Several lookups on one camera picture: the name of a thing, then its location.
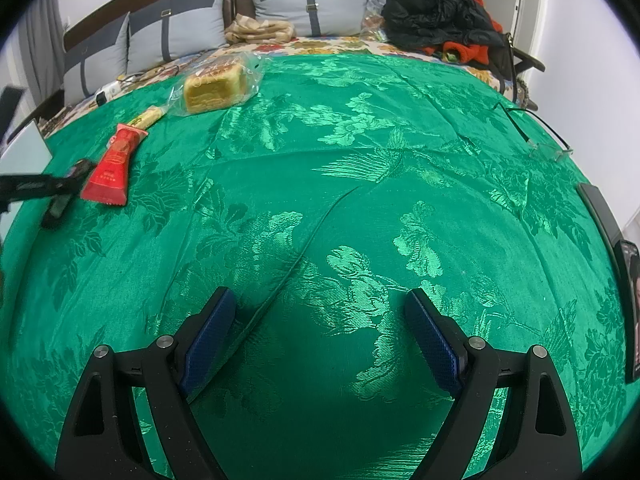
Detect pale storage box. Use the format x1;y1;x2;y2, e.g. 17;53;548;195
0;119;54;177

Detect green patterned blanket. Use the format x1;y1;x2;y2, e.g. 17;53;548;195
0;54;633;480

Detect floral bedsheet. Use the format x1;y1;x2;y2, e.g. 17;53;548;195
40;35;538;126

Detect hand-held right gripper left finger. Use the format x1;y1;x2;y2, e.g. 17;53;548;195
54;286;237;480

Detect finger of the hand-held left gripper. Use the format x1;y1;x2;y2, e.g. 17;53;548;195
65;159;97;182
41;191;82;229

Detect clear plastic bag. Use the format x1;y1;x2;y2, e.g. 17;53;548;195
360;7;391;43

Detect orange garment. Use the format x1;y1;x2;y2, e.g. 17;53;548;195
425;0;503;66

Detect dark wooden chair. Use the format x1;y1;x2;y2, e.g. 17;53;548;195
505;32;546;111

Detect yellow slim snack packet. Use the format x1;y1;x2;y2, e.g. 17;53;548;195
126;105;166;131

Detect red snack packet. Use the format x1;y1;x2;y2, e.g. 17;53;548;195
80;124;149;207

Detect bread loaf in clear bag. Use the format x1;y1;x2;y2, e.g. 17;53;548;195
167;52;266;117

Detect black jacket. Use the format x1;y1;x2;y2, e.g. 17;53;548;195
382;0;506;53

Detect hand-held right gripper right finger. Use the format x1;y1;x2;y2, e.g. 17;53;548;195
404;287;583;480

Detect grey curtain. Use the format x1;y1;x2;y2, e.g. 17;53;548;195
15;0;66;111

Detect clear frame eyeglasses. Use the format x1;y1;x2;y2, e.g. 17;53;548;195
492;101;573;161

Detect phone with lit screen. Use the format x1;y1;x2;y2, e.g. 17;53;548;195
614;240;640;386

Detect beige folded blanket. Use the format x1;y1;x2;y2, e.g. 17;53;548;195
223;12;297;46

